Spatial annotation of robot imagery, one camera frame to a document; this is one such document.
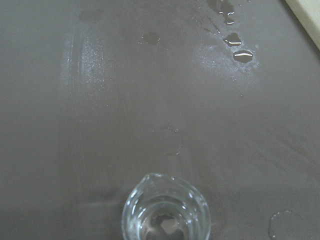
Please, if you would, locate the clear glass measuring cup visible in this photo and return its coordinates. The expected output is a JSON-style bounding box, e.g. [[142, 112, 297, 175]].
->
[[121, 172, 211, 240]]

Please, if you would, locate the bamboo cutting board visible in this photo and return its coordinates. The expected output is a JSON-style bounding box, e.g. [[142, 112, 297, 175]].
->
[[285, 0, 320, 49]]

